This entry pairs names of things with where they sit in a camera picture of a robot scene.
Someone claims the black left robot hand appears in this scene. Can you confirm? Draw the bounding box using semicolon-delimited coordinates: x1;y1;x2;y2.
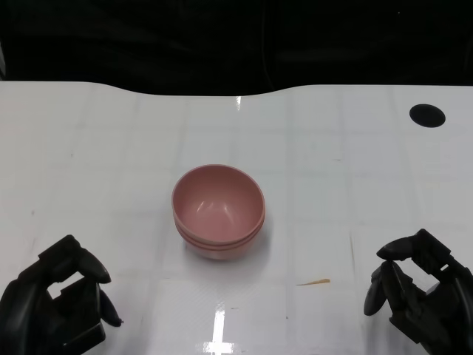
0;234;123;355

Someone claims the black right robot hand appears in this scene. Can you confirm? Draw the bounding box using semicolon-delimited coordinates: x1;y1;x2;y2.
364;228;473;355

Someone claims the black round table grommet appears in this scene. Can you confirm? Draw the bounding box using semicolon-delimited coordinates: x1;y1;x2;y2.
409;104;446;129

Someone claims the black backdrop curtain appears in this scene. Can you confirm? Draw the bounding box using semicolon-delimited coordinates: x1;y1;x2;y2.
0;0;473;95

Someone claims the pink plastic bowl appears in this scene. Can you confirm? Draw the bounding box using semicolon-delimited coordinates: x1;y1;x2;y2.
171;165;266;242
177;227;264;262
173;220;265;248

